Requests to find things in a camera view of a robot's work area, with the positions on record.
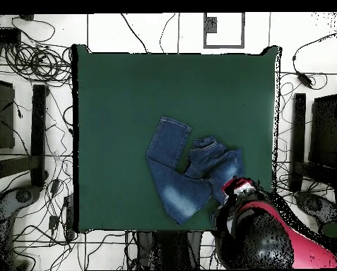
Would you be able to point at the slim black power strip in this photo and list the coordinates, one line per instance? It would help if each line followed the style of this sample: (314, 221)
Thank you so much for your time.
(69, 217)

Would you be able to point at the blue denim jeans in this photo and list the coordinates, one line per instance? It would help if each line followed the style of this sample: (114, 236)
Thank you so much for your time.
(182, 192)

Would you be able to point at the black square case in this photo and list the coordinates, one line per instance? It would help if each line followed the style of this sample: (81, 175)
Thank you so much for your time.
(325, 132)
(4, 118)

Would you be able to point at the grey chair base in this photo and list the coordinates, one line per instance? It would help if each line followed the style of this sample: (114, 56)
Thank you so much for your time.
(4, 206)
(315, 204)

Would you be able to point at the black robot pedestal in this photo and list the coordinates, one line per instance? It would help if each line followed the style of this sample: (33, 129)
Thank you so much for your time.
(171, 251)

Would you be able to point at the black flat box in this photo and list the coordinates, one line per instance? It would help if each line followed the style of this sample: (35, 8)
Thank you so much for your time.
(4, 36)

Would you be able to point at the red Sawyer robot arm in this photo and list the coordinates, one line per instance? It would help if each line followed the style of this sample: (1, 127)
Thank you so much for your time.
(270, 240)

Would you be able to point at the black stand leg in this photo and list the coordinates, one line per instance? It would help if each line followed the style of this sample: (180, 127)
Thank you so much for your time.
(299, 127)
(38, 135)

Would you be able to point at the black power adapter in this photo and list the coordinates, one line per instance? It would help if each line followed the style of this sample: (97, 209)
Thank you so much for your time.
(305, 80)

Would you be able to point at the dark green table cloth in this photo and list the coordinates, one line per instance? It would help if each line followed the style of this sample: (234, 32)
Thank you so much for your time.
(123, 84)

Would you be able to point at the small black plug adapter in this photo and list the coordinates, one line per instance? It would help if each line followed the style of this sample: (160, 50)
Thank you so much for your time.
(53, 222)

